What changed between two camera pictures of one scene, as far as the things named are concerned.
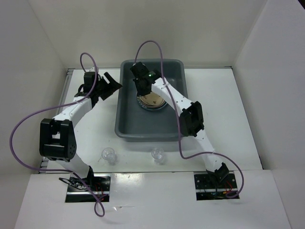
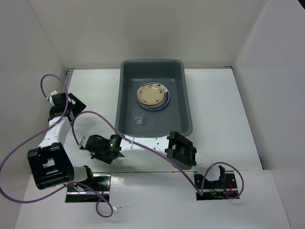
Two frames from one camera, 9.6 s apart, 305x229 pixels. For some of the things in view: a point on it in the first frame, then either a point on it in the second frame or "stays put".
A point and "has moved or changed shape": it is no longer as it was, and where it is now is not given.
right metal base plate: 208,187 stays put
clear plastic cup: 157,154 has moved or changed shape
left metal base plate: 99,183 stays put
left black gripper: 113,85 -> 78,107
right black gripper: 139,92 -> 96,155
